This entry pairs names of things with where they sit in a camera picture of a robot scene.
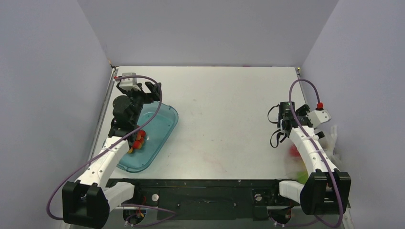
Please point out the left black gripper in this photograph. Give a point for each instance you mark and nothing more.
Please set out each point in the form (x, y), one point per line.
(154, 95)

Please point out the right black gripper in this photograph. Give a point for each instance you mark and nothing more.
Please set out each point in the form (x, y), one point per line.
(282, 123)

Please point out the clear plastic bag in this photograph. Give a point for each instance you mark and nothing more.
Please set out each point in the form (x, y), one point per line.
(328, 143)

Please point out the red fake apple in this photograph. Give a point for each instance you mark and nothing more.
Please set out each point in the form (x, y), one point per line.
(293, 151)

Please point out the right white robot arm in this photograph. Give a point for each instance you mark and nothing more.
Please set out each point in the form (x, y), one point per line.
(326, 190)

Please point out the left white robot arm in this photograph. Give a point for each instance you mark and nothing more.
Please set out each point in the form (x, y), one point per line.
(87, 202)

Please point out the red fake berry cluster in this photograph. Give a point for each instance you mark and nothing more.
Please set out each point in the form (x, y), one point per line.
(139, 141)

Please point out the green fake fruit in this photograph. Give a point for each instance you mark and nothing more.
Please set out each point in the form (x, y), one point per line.
(301, 176)

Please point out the teal plastic tray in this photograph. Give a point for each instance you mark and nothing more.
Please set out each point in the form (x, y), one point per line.
(156, 133)

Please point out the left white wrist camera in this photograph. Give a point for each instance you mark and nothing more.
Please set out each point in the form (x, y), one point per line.
(127, 82)

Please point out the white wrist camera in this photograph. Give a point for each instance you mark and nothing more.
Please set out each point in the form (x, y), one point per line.
(318, 116)
(127, 82)

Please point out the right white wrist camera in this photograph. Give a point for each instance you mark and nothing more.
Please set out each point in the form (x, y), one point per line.
(318, 116)

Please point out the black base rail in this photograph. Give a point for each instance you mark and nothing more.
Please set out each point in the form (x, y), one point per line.
(209, 199)

